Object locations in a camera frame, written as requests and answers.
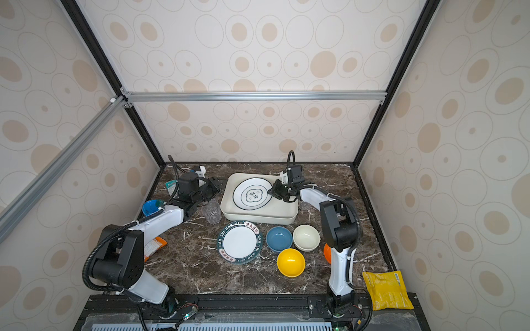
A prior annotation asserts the blue bowl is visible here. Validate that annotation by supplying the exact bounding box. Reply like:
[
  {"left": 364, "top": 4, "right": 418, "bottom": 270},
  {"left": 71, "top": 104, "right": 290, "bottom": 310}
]
[{"left": 266, "top": 226, "right": 293, "bottom": 252}]

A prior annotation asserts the horizontal aluminium rail back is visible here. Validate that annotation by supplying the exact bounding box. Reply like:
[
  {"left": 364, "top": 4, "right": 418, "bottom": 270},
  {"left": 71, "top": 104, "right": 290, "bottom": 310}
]
[{"left": 125, "top": 90, "right": 387, "bottom": 102}]

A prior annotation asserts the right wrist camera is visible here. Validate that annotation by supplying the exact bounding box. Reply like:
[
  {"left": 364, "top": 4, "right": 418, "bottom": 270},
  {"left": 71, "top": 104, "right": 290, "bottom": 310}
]
[{"left": 280, "top": 164, "right": 306, "bottom": 186}]

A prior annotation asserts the green snack packet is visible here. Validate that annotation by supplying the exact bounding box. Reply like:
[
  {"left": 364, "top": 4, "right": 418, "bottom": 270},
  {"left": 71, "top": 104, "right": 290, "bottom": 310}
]
[{"left": 164, "top": 180, "right": 177, "bottom": 195}]

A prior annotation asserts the blue lidded cup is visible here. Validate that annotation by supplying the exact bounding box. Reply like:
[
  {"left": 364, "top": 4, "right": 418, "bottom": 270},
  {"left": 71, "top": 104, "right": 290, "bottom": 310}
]
[{"left": 142, "top": 199, "right": 165, "bottom": 217}]

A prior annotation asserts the clear cup right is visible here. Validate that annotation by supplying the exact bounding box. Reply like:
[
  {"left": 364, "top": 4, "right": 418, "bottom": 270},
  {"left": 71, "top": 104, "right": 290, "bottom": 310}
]
[{"left": 298, "top": 200, "right": 313, "bottom": 211}]

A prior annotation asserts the yellow snack bag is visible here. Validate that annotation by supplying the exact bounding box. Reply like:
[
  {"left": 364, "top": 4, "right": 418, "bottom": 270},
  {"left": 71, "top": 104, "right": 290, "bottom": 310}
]
[{"left": 362, "top": 270, "right": 414, "bottom": 311}]

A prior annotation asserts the green rim Hao Wei plate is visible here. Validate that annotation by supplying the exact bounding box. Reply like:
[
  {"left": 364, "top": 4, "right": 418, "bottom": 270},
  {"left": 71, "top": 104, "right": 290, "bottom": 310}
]
[{"left": 217, "top": 221, "right": 263, "bottom": 265}]

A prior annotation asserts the cream white bowl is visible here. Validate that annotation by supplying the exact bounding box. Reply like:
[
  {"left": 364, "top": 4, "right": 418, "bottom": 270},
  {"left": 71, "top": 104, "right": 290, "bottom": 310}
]
[{"left": 293, "top": 225, "right": 320, "bottom": 252}]

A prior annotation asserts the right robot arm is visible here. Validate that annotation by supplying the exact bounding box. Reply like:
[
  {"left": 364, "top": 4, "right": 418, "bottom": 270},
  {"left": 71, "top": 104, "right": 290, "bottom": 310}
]
[{"left": 268, "top": 179, "right": 363, "bottom": 308}]

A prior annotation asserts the aluminium rail left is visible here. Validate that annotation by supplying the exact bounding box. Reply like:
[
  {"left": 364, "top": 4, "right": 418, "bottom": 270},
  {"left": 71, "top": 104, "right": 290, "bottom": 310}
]
[{"left": 1, "top": 96, "right": 125, "bottom": 241}]

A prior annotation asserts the clear plastic cup front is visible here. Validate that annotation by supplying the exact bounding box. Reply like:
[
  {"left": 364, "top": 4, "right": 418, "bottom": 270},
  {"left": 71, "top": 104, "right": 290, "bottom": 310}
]
[{"left": 202, "top": 199, "right": 222, "bottom": 225}]

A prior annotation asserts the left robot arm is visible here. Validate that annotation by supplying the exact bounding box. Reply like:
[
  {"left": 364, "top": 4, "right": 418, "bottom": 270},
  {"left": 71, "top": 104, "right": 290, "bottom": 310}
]
[{"left": 81, "top": 171, "right": 226, "bottom": 310}]

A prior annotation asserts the white plastic bin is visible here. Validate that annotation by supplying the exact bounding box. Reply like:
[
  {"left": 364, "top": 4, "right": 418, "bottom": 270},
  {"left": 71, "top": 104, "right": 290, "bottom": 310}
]
[{"left": 220, "top": 173, "right": 299, "bottom": 226}]

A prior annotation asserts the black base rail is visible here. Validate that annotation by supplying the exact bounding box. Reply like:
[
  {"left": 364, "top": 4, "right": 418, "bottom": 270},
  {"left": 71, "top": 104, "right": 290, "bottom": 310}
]
[{"left": 74, "top": 293, "right": 430, "bottom": 330}]

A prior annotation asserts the yellow bowl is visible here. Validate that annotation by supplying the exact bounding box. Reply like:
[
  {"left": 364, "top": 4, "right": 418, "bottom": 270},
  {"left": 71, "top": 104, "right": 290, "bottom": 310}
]
[{"left": 277, "top": 248, "right": 306, "bottom": 278}]

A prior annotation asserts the orange snack packet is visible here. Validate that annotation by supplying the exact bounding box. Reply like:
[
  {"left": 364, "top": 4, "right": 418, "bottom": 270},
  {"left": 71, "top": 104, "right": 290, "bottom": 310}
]
[{"left": 144, "top": 237, "right": 167, "bottom": 262}]

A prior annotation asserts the orange bowl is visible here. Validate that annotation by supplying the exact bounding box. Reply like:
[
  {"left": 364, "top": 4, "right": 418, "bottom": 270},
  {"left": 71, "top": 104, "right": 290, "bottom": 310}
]
[{"left": 323, "top": 244, "right": 331, "bottom": 264}]

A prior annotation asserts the white plate green line emblem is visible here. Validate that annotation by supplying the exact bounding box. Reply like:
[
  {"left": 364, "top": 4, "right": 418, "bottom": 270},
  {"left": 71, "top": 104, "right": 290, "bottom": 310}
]
[{"left": 233, "top": 177, "right": 272, "bottom": 210}]

